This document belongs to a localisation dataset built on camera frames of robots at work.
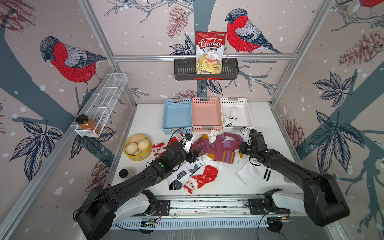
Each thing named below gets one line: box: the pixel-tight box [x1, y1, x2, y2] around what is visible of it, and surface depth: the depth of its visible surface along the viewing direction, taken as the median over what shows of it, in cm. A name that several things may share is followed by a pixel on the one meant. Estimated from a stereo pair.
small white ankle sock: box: [201, 155, 225, 169], surface depth 90 cm
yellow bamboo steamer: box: [123, 133, 153, 162], surface depth 92 cm
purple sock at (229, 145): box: [214, 132, 243, 151], surface depth 97 cm
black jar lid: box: [118, 169, 129, 178], surface depth 78 cm
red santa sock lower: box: [183, 165, 219, 194], surface depth 83 cm
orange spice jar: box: [75, 114, 102, 135], surface depth 63 cm
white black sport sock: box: [167, 157, 204, 190], surface depth 84 cm
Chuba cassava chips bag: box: [195, 30, 227, 74], surface depth 87 cm
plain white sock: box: [235, 156, 276, 185], surface depth 85 cm
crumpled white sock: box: [207, 130, 219, 144], surface depth 102 cm
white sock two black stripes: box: [229, 106, 238, 122], surface depth 115 cm
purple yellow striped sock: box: [191, 134, 236, 165], surface depth 93 cm
